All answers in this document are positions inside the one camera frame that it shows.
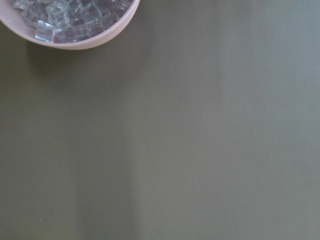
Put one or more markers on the clear ice cubes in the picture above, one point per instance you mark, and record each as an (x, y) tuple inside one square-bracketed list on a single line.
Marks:
[(69, 21)]

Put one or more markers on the pink bowl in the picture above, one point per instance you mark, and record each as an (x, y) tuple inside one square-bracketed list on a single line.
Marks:
[(13, 21)]

